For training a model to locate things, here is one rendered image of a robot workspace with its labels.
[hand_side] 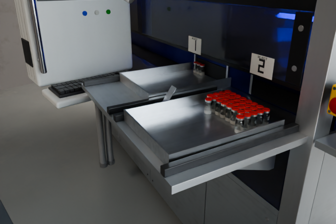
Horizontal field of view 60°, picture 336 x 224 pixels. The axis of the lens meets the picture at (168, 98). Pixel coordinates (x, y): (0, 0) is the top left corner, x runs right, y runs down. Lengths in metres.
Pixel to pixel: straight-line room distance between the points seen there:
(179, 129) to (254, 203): 0.42
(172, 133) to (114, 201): 1.21
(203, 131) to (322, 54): 0.33
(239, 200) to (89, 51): 0.94
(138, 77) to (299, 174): 0.68
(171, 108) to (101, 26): 0.73
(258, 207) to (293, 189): 0.18
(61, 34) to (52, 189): 1.08
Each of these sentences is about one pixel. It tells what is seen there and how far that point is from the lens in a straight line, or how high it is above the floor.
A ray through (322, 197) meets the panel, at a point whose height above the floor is 0.65.
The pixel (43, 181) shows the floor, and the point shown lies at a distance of 2.20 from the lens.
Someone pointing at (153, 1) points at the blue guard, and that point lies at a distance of 1.41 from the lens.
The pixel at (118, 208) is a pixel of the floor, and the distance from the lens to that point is 1.86.
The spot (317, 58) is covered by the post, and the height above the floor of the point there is 1.08.
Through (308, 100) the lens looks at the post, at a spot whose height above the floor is 0.97.
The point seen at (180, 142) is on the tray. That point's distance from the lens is 0.71.
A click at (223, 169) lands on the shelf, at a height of 0.87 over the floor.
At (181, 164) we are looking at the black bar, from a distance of 0.61.
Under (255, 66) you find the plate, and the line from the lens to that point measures 0.89.
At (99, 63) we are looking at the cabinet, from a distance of 1.50.
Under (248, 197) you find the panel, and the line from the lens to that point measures 1.08.
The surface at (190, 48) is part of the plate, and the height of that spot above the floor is 1.00.
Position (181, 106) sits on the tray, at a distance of 0.90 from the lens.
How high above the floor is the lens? 1.24
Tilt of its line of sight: 22 degrees down
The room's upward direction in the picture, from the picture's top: straight up
